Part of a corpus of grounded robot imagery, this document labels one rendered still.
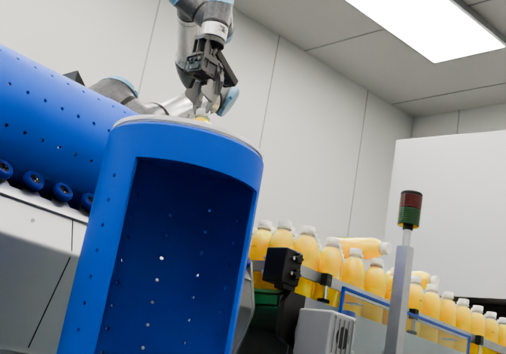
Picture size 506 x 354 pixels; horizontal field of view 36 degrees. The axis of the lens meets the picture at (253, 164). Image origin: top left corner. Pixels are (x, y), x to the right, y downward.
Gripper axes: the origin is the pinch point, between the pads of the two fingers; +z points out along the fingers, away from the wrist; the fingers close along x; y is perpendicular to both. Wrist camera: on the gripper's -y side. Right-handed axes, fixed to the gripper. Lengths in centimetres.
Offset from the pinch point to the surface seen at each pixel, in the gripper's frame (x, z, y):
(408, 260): 37, 28, -53
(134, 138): 49, 35, 59
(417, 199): 38, 10, -53
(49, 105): 13, 23, 55
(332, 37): -193, -208, -300
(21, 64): 11, 17, 62
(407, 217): 37, 16, -51
